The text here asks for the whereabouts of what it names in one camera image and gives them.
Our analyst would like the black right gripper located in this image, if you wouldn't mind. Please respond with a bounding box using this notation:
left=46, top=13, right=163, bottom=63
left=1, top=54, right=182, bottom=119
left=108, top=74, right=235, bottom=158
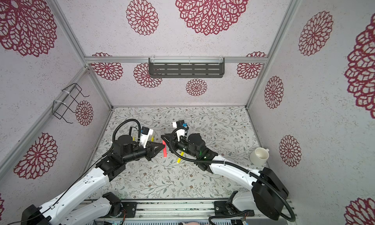
left=162, top=135, right=200, bottom=162

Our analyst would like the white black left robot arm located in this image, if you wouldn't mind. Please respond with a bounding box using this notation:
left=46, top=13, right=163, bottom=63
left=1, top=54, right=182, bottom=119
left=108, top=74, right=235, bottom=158
left=21, top=135, right=165, bottom=225

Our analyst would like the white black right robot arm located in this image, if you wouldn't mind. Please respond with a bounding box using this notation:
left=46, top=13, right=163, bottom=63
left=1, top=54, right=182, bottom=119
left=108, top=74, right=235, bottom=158
left=161, top=133, right=296, bottom=222

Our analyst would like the black corrugated right cable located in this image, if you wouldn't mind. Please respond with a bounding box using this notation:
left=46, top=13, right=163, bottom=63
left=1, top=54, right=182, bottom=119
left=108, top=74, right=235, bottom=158
left=169, top=127, right=296, bottom=223

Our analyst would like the dark grey wall shelf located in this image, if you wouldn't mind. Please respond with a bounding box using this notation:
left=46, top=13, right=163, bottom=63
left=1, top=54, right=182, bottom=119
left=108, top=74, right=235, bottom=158
left=148, top=57, right=225, bottom=78

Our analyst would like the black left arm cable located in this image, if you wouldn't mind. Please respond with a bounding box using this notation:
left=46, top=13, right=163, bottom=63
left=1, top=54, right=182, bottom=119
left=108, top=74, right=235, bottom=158
left=5, top=118, right=142, bottom=225

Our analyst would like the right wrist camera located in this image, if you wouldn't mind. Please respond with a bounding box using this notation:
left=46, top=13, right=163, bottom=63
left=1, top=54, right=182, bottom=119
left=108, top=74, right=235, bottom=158
left=172, top=119, right=188, bottom=142

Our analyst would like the pink highlighter pen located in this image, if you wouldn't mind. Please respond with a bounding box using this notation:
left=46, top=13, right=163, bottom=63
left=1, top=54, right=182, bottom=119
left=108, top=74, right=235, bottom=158
left=162, top=141, right=168, bottom=158

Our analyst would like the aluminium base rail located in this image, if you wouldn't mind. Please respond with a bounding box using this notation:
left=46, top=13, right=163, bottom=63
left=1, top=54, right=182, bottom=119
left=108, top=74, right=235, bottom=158
left=87, top=199, right=301, bottom=225

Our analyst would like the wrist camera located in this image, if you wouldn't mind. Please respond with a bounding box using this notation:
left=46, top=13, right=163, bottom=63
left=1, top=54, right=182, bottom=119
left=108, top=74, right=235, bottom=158
left=139, top=127, right=154, bottom=148
left=172, top=119, right=188, bottom=142

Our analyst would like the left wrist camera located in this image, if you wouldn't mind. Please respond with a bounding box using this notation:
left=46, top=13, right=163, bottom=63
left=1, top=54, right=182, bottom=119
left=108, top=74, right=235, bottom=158
left=139, top=127, right=154, bottom=148

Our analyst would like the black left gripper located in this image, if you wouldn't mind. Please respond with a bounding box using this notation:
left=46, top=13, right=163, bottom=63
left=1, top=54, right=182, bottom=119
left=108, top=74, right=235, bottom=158
left=122, top=140, right=164, bottom=163

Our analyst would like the white mug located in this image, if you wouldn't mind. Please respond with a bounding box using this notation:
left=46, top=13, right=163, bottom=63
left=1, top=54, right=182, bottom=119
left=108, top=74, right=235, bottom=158
left=250, top=147, right=270, bottom=166

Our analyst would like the black wire wall basket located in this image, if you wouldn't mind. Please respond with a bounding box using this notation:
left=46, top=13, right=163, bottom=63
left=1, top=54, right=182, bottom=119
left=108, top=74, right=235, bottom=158
left=51, top=83, right=89, bottom=124

